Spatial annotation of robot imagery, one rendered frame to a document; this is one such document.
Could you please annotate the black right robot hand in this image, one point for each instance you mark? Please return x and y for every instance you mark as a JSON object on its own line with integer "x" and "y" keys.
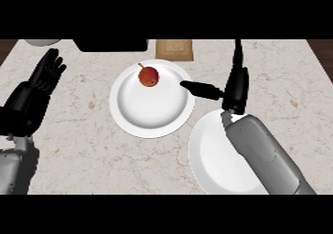
{"x": 236, "y": 88}

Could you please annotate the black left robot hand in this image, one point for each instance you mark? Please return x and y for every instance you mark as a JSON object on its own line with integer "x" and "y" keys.
{"x": 32, "y": 94}

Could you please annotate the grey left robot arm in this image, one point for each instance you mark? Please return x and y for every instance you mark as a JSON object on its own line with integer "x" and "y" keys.
{"x": 11, "y": 166}

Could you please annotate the white plate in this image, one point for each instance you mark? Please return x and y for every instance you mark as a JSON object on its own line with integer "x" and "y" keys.
{"x": 218, "y": 158}
{"x": 151, "y": 99}

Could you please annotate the grey round bowl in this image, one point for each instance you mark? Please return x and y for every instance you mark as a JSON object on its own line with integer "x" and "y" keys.
{"x": 42, "y": 42}

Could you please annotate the tan wooden board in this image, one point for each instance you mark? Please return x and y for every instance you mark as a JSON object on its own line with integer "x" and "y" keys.
{"x": 174, "y": 49}

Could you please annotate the black appliance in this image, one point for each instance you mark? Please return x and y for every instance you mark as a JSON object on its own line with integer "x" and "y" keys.
{"x": 112, "y": 45}

